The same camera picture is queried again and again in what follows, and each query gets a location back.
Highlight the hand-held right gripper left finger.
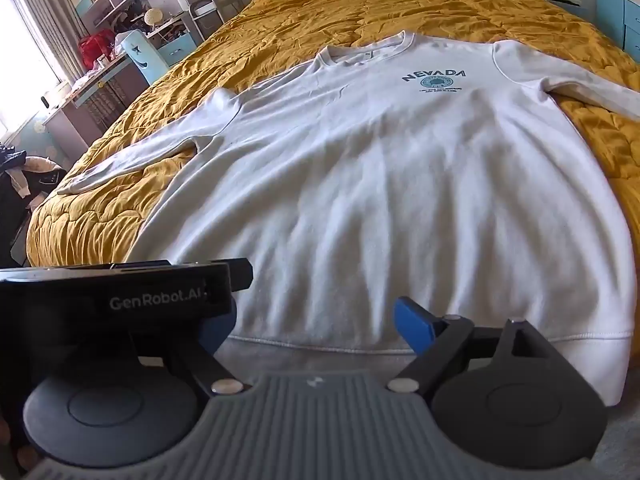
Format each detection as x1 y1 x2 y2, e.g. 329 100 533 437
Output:
132 302 247 397

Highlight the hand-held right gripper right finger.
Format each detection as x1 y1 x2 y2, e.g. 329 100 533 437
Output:
387 297 563 403

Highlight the white sweatshirt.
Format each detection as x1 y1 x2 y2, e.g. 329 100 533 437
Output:
57 30 640 408

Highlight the pile of dark clothes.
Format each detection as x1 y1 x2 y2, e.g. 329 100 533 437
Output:
0 142 68 266

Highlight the cluttered desk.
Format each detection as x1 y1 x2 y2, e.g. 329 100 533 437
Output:
42 52 146 171

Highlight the red bag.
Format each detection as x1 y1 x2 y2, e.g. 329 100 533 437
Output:
77 29 117 71

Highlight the bright window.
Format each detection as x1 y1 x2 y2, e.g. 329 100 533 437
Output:
0 0 61 136

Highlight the light blue drawer box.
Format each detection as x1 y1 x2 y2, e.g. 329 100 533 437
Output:
162 35 193 59

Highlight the beige curtain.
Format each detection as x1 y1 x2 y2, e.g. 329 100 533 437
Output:
10 0 81 83

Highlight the grey folding chair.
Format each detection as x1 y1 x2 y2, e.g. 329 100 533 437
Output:
190 0 241 41

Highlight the mustard yellow quilt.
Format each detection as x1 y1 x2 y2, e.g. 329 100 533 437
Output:
25 0 640 268

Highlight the blue and white cabinet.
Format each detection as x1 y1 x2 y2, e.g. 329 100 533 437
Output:
597 0 640 61

